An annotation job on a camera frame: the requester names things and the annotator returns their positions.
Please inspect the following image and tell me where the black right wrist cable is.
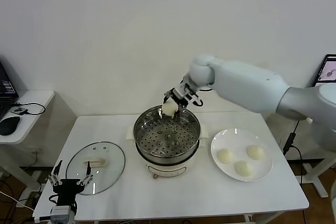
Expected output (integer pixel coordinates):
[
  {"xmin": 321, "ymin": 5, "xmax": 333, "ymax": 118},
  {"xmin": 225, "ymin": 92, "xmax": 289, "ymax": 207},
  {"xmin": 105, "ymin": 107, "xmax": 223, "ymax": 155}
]
[{"xmin": 192, "ymin": 93, "xmax": 205, "ymax": 107}]

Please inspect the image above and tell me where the grey laptop with pink windows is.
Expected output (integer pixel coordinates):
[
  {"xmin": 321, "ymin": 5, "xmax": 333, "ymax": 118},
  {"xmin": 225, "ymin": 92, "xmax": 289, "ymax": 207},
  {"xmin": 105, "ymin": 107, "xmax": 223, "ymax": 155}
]
[{"xmin": 313, "ymin": 54, "xmax": 336, "ymax": 88}]

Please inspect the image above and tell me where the white steamed baozi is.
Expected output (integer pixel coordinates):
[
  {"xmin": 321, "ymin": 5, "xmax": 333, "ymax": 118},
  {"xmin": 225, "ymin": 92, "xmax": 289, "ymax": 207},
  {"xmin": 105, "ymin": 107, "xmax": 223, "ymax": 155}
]
[
  {"xmin": 161, "ymin": 102, "xmax": 178, "ymax": 118},
  {"xmin": 234, "ymin": 160, "xmax": 256, "ymax": 178},
  {"xmin": 217, "ymin": 148, "xmax": 234, "ymax": 164},
  {"xmin": 246, "ymin": 144, "xmax": 265, "ymax": 161}
]

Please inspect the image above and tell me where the white side table with mouse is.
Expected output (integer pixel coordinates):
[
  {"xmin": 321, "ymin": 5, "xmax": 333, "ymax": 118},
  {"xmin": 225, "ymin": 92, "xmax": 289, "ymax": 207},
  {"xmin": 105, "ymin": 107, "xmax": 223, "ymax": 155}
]
[{"xmin": 0, "ymin": 90, "xmax": 56, "ymax": 190}]

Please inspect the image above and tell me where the black computer mouse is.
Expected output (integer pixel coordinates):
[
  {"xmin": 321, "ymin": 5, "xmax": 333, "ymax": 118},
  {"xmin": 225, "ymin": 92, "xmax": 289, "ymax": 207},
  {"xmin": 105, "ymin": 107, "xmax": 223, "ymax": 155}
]
[{"xmin": 0, "ymin": 116, "xmax": 21, "ymax": 136}]

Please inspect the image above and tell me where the black cable with inline adapter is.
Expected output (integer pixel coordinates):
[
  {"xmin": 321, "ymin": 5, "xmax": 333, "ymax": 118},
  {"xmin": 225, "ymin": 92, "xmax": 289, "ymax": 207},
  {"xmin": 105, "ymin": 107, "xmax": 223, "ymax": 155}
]
[{"xmin": 282, "ymin": 120, "xmax": 307, "ymax": 186}]

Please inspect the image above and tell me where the small black usb adapter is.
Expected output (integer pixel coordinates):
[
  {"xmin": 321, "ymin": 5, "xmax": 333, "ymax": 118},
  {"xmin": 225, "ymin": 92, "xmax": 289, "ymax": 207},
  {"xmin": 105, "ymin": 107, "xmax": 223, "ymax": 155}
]
[{"xmin": 10, "ymin": 107, "xmax": 28, "ymax": 116}]

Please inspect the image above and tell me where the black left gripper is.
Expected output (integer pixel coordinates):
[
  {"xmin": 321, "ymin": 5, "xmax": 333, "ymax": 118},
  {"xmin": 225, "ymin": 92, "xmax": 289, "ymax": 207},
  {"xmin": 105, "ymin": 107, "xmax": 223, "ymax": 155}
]
[{"xmin": 49, "ymin": 159, "xmax": 95, "ymax": 207}]

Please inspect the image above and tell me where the black laptop with dark screen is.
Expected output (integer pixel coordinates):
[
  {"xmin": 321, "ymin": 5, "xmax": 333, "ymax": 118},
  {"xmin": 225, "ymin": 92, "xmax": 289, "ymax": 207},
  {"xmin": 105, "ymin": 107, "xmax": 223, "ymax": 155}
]
[{"xmin": 0, "ymin": 60, "xmax": 20, "ymax": 121}]

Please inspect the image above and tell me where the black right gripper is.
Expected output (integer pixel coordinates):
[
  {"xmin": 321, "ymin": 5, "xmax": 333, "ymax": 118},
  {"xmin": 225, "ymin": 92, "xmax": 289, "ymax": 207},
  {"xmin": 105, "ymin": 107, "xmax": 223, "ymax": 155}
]
[{"xmin": 163, "ymin": 83, "xmax": 196, "ymax": 118}]

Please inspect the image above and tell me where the white round plate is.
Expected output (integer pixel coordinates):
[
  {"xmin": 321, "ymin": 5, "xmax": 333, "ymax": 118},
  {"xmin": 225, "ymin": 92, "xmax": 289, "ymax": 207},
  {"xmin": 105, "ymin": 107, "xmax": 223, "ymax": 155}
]
[{"xmin": 210, "ymin": 128, "xmax": 274, "ymax": 183}]

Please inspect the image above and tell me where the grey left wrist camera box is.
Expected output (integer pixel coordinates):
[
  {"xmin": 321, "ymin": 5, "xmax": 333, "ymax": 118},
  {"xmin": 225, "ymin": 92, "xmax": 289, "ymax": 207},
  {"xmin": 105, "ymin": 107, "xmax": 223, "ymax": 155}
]
[{"xmin": 50, "ymin": 206, "xmax": 73, "ymax": 222}]

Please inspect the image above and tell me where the white table leg frame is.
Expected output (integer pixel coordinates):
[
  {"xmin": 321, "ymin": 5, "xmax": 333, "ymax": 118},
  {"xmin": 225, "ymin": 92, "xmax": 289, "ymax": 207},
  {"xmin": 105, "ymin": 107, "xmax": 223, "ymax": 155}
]
[{"xmin": 243, "ymin": 208, "xmax": 283, "ymax": 224}]

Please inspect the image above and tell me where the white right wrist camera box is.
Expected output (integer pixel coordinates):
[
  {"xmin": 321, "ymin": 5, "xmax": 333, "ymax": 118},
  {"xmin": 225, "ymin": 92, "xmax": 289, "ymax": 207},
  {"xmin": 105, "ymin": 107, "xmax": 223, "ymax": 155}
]
[{"xmin": 181, "ymin": 77, "xmax": 199, "ymax": 96}]

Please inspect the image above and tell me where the white floor cable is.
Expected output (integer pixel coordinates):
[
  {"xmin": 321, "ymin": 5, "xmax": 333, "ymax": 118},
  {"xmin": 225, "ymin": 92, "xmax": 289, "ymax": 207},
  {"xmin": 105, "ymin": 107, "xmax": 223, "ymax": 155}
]
[{"xmin": 0, "ymin": 190, "xmax": 35, "ymax": 211}]

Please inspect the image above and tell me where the cream electric cooker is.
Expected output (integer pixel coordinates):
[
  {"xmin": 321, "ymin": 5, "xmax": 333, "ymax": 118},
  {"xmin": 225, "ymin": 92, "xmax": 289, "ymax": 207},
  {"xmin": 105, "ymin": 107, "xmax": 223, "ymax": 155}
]
[{"xmin": 126, "ymin": 124, "xmax": 209, "ymax": 180}]

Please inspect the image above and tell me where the glass lid with cream handle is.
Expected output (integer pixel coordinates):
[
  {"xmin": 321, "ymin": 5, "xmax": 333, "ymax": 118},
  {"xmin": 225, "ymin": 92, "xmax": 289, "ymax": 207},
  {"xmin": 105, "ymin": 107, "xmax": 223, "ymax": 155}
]
[{"xmin": 65, "ymin": 141, "xmax": 126, "ymax": 196}]

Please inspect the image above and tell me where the stainless steel steamer basket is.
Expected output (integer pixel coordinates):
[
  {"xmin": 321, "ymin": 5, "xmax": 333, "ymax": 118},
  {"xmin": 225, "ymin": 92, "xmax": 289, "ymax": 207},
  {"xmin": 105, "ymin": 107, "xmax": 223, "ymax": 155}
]
[{"xmin": 133, "ymin": 105, "xmax": 202, "ymax": 158}]

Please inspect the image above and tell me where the black cable with looped end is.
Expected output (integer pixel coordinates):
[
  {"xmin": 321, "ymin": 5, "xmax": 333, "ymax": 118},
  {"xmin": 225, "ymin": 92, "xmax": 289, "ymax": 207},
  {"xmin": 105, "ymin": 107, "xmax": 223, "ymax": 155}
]
[{"xmin": 12, "ymin": 102, "xmax": 46, "ymax": 116}]

